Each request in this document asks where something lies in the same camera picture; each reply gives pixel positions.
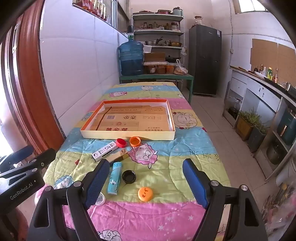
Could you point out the large glass jar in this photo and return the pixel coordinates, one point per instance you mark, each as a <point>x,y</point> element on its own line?
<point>198,20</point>

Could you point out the dark planter with plant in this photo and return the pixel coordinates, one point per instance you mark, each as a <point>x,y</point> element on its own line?
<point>256,139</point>

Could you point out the tall brown bottle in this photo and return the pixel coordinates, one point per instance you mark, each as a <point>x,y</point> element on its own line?
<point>261,68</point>

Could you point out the red bottle cap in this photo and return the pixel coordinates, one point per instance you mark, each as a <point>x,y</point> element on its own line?
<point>120,143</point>

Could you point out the teal lighter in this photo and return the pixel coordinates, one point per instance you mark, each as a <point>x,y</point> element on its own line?
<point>114,180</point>

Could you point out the metal cup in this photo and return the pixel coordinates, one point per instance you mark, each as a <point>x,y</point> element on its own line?
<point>285,86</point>

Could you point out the row of liquor bottles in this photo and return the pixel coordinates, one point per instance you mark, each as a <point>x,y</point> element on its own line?
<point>92,7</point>

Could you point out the orange oil bottle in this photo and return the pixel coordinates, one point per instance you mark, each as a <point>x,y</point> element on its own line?
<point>276,76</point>

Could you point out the stack of red-rimmed basins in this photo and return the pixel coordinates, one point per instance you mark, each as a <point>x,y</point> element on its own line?
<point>157,11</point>

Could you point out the clear round lid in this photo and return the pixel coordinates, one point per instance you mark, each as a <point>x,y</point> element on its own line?
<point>101,201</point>

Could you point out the dark grey refrigerator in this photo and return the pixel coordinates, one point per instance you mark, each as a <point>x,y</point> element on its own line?
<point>204,60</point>

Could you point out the green plastic bottle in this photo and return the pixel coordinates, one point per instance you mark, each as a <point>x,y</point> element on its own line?
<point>269,74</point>

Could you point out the black bottle cap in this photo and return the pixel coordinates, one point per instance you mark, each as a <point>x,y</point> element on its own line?
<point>128,177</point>

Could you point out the golden metal bowl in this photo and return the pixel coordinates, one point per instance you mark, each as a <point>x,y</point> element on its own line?
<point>176,44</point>

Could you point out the brown cardboard box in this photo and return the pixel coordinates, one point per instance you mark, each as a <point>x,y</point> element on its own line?
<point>155,57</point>

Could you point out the orange round lid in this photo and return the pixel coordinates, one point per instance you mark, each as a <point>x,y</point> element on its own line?
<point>145,194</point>

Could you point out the white hanging plastic bag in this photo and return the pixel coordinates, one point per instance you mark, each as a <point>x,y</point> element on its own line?
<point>183,51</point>

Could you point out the green metal table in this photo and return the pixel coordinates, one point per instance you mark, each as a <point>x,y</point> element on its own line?
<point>161,77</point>

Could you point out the wooden block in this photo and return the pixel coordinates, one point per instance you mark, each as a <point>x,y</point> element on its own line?
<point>118,155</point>

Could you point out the plastic bag of buns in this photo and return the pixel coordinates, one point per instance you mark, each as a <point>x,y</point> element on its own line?
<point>180,70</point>

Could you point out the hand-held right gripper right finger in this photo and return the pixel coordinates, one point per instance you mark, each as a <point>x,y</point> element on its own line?
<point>194,183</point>

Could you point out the orange bottle cap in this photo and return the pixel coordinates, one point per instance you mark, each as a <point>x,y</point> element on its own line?
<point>135,141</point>

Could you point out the orange-rimmed shallow cardboard box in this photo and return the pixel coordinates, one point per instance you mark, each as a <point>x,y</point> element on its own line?
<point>127,135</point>

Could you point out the white metal shelf rack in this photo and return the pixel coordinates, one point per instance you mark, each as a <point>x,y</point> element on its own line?
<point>159,32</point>

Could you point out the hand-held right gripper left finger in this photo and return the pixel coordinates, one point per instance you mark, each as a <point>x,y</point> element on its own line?
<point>96,185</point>

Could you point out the white plastic bottle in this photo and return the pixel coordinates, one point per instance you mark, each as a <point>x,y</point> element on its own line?
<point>264,71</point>

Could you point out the row of glass jars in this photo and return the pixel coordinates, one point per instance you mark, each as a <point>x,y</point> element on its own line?
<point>161,26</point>

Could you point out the teal enamel pot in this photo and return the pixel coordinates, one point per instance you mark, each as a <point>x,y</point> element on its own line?
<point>178,12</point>

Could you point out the clear plastic oil jug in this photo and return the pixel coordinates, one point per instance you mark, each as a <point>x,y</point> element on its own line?
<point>234,104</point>

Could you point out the blue water jug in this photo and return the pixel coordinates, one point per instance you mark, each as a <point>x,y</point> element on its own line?
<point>130,58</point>

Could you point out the cardboard wall sheet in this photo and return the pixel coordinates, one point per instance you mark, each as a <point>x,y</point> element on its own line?
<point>286,58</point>
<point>263,53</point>

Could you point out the window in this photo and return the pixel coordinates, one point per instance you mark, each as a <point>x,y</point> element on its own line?
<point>249,5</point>

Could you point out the red-brown wooden door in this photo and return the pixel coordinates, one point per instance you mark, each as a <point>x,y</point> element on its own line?
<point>30,92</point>

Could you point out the printed cardboard liner sheet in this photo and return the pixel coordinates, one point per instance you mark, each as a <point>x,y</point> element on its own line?
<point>138,120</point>

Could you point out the grey kitchen counter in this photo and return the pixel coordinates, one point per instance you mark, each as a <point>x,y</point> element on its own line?
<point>254,89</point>

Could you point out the teal kitchen appliance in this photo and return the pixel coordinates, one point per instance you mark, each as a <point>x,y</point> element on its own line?
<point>286,126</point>

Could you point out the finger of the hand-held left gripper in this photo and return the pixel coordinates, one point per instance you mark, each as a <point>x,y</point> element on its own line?
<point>22,154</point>
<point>42,160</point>

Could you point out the jar of orange preserve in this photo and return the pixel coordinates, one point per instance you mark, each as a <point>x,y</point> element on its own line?
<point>161,70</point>
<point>150,70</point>
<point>170,69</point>

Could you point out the steel cooking pot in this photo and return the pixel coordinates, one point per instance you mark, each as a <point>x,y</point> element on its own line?
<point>275,153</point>

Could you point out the white cartoon small box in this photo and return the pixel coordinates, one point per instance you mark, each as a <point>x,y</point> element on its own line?
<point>104,151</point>

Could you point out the steel bowl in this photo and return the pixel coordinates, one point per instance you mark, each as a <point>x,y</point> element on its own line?
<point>150,43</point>

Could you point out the black pan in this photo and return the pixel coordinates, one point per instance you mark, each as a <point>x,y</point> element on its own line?
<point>172,59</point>

